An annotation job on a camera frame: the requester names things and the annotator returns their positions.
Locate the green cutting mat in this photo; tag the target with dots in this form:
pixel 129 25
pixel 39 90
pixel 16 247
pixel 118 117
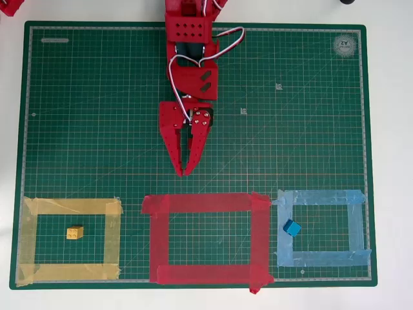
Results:
pixel 96 129

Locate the blue toy brick cube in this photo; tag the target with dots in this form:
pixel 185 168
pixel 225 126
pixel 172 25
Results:
pixel 292 228

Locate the red robot arm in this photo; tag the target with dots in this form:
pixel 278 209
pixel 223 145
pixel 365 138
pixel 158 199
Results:
pixel 187 32

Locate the blue tape square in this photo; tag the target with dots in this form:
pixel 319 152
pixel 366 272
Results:
pixel 356 226

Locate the red leader arm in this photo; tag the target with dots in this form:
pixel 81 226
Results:
pixel 11 6

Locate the yellow tape square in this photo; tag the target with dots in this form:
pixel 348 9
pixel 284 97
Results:
pixel 27 239

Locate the black round knob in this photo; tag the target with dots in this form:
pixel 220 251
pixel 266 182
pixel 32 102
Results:
pixel 346 1

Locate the red tape square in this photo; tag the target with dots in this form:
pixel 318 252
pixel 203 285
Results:
pixel 159 239

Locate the yellow toy brick cube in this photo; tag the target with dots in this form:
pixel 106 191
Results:
pixel 74 233

